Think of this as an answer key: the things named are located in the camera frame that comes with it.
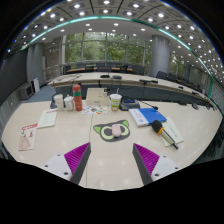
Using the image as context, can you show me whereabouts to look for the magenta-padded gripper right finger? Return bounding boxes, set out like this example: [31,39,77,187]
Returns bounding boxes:
[132,143,181,186]

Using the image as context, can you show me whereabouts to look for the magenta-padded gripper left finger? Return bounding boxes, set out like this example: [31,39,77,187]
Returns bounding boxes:
[43,142,92,185]

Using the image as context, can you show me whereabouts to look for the grey cat-face mouse pad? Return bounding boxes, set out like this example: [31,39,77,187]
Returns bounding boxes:
[92,119,131,143]

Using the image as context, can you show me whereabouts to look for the black handheld microphone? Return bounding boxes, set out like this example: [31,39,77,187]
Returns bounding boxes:
[151,119,180,150]

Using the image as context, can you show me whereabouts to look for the blue and white book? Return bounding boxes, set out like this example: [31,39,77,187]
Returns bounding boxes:
[128,107,168,128]

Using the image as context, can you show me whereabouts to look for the white printed document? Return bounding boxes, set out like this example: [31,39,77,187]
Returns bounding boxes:
[36,108,59,130]

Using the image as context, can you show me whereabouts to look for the colourful sticker sheet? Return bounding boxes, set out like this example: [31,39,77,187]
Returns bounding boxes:
[81,104,108,116]

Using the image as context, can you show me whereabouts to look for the red and white leaflet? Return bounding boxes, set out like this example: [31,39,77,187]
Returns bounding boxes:
[18,122,39,152]

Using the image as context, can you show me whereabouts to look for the white lidded mug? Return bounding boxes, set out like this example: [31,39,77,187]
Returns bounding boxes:
[63,94,75,112]

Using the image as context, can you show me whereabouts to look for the black gooseneck microphone console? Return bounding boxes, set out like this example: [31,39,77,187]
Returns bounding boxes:
[119,97,159,112]

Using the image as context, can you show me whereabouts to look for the red bottle with green band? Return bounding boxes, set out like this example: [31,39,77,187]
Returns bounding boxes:
[72,84,84,112]

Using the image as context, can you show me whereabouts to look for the beige desk organizer box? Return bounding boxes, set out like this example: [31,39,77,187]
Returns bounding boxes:
[85,87,111,108]

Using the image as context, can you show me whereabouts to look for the printed paper cup with straw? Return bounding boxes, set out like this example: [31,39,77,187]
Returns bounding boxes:
[109,87,123,113]

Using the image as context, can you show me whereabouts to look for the curved conference desk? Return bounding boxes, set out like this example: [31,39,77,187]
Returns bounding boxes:
[48,71,214,108]

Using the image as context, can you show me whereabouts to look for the dark office chairs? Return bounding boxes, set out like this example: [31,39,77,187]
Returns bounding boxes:
[63,62,214,101]

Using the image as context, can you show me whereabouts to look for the ceiling lights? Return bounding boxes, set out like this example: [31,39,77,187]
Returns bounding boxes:
[6,0,224,84]

